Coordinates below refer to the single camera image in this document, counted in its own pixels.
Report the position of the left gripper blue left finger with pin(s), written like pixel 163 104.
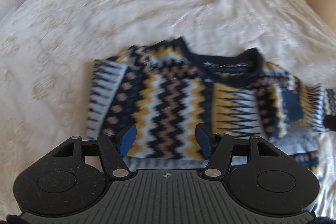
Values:
pixel 125 139

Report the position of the navy yellow white patterned sweater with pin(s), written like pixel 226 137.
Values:
pixel 165 90

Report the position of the cream embroidered bedspread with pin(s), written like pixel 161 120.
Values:
pixel 48 46

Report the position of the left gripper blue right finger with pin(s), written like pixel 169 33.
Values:
pixel 205 139

